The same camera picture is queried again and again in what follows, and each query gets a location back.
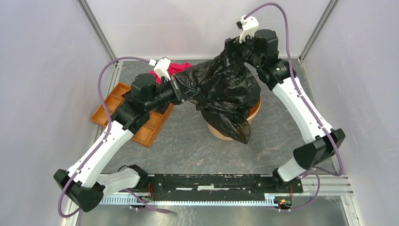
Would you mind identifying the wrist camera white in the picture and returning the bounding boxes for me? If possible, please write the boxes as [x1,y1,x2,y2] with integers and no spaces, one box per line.
[149,57,171,83]
[236,15,259,43]

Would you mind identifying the orange compartment tray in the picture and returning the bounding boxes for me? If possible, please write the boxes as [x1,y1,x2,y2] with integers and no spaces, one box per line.
[90,82,174,148]

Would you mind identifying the crumpled red cloth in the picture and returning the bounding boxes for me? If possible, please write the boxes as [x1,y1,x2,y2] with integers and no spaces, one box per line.
[148,62,192,84]

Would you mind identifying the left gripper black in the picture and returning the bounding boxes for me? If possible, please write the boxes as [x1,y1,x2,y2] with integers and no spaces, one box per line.
[145,74,199,112]

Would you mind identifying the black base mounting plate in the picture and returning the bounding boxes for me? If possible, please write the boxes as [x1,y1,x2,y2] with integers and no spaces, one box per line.
[130,174,303,201]

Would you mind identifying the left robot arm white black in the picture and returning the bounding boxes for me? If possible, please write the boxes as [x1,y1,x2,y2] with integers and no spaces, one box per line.
[54,73,198,212]

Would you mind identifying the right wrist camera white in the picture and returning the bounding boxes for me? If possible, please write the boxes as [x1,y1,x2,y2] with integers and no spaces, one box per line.
[236,15,259,43]

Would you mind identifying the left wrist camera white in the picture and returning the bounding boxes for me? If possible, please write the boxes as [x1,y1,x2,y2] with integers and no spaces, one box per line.
[149,57,171,83]

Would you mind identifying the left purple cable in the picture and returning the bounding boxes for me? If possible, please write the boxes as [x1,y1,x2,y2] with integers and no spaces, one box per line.
[57,56,152,218]

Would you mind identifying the aluminium corner post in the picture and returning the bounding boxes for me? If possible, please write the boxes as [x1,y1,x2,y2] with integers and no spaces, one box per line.
[77,0,116,60]
[299,0,339,62]

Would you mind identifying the white slotted cable duct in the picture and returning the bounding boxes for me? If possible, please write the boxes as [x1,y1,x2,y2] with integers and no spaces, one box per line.
[100,194,277,207]

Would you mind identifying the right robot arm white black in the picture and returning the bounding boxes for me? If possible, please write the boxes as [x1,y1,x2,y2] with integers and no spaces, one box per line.
[224,29,345,192]

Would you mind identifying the right aluminium corner post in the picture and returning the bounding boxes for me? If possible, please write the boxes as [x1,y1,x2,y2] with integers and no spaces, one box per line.
[299,0,339,62]

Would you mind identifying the black plastic trash bag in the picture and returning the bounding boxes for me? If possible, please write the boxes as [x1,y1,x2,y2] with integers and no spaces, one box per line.
[174,49,262,145]

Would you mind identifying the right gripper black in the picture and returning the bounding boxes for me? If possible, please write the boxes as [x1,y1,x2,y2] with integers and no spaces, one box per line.
[220,31,263,69]

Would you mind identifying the orange trash bin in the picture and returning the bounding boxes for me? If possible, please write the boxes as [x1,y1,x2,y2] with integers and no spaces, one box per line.
[201,97,262,144]

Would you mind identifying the left aluminium corner post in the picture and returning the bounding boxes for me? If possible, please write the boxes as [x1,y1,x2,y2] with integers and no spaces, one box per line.
[77,0,116,60]

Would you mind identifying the aluminium frame rail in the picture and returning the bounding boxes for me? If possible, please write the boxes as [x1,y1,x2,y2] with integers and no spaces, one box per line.
[299,174,354,196]

